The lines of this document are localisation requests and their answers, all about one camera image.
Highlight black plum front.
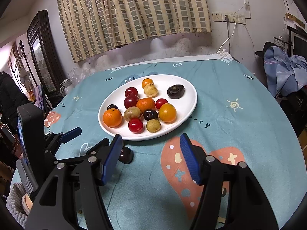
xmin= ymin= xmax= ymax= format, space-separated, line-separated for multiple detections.
xmin=118 ymin=146 xmax=134 ymax=165

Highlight black plum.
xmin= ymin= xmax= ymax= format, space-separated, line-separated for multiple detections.
xmin=107 ymin=104 xmax=118 ymax=110
xmin=118 ymin=146 xmax=134 ymax=165
xmin=143 ymin=109 xmax=158 ymax=121

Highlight large orange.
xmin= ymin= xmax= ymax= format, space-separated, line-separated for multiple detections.
xmin=102 ymin=108 xmax=122 ymax=128

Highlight red cherry tomato front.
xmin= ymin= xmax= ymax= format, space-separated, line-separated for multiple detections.
xmin=128 ymin=118 xmax=144 ymax=134

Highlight red cherry tomato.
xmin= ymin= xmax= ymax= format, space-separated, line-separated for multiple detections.
xmin=128 ymin=118 xmax=144 ymax=134
xmin=155 ymin=98 xmax=168 ymax=111

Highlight beige potato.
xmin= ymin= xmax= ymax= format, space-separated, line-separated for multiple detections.
xmin=124 ymin=106 xmax=142 ymax=122

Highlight dark red plum front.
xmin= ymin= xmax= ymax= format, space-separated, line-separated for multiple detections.
xmin=124 ymin=94 xmax=139 ymax=108

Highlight dark red plum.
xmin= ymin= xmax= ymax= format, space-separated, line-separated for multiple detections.
xmin=124 ymin=94 xmax=139 ymax=108
xmin=125 ymin=87 xmax=138 ymax=97

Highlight small mandarin orange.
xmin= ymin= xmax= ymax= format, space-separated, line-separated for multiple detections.
xmin=136 ymin=98 xmax=155 ymax=113

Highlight dark red plum back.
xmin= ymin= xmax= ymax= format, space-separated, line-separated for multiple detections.
xmin=125 ymin=87 xmax=138 ymax=97

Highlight red cherry tomato back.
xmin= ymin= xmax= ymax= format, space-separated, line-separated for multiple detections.
xmin=155 ymin=98 xmax=168 ymax=111

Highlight yellow orange persimmon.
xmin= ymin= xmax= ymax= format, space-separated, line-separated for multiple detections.
xmin=159 ymin=103 xmax=177 ymax=123

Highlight pale yellow small fruit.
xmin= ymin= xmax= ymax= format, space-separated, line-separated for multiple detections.
xmin=144 ymin=83 xmax=158 ymax=98

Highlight small orange kumquat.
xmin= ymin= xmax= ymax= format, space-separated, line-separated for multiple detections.
xmin=142 ymin=78 xmax=154 ymax=89

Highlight dark purple mangosteen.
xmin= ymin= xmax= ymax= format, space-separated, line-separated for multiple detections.
xmin=167 ymin=85 xmax=185 ymax=99

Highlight grey knit sleeve forearm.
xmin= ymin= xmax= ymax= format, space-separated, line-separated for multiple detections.
xmin=6 ymin=182 xmax=30 ymax=228

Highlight person left hand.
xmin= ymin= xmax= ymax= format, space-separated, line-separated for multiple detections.
xmin=21 ymin=193 xmax=33 ymax=215

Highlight white kettle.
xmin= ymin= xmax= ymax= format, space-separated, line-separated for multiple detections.
xmin=59 ymin=78 xmax=74 ymax=97

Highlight white oval plate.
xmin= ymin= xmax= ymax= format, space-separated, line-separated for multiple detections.
xmin=98 ymin=74 xmax=198 ymax=141

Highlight person in black coat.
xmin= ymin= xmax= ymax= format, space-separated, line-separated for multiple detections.
xmin=0 ymin=72 xmax=30 ymax=126

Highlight dark framed picture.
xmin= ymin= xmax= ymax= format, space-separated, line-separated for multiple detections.
xmin=26 ymin=10 xmax=66 ymax=99

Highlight teal patterned tablecloth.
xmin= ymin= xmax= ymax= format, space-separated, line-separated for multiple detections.
xmin=42 ymin=59 xmax=306 ymax=229

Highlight striped checkered curtain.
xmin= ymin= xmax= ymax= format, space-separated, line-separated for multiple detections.
xmin=57 ymin=0 xmax=211 ymax=62

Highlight blue clothes pile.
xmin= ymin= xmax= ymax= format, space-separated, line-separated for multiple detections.
xmin=264 ymin=46 xmax=307 ymax=97

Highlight wall power strip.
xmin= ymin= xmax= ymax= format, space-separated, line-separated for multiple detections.
xmin=212 ymin=12 xmax=246 ymax=25

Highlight white power cable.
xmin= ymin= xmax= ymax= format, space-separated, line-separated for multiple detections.
xmin=216 ymin=0 xmax=250 ymax=53

